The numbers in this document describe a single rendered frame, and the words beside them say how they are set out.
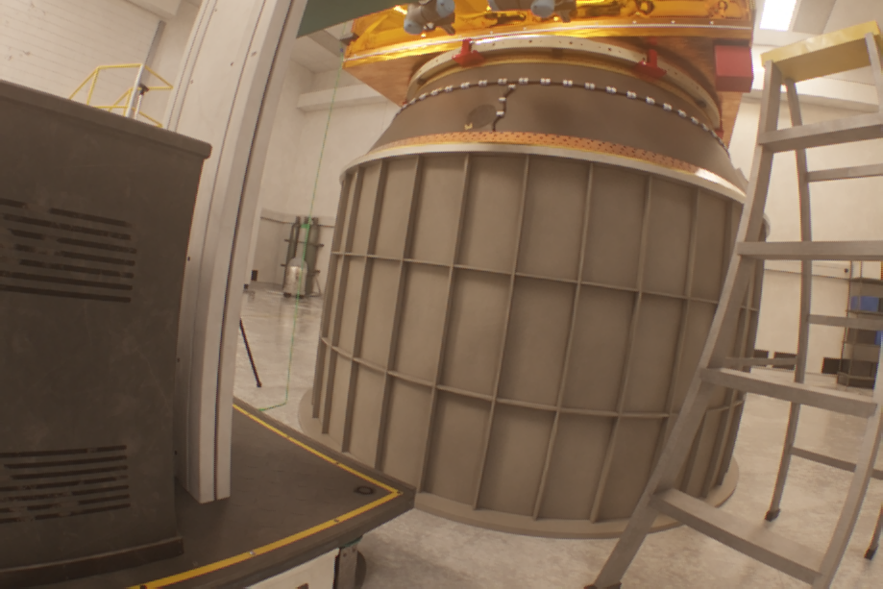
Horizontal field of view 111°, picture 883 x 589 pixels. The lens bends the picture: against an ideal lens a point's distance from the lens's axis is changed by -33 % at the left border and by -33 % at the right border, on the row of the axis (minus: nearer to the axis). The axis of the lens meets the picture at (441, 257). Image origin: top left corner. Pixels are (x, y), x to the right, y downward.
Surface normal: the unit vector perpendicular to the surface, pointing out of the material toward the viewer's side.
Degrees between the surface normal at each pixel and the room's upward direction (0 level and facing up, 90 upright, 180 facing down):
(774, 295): 90
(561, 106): 62
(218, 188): 90
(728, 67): 90
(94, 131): 90
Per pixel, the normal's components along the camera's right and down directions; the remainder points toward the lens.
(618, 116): 0.04, -0.51
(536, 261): -0.25, -0.08
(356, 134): -0.47, -0.11
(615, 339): 0.01, -0.05
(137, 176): 0.84, 0.10
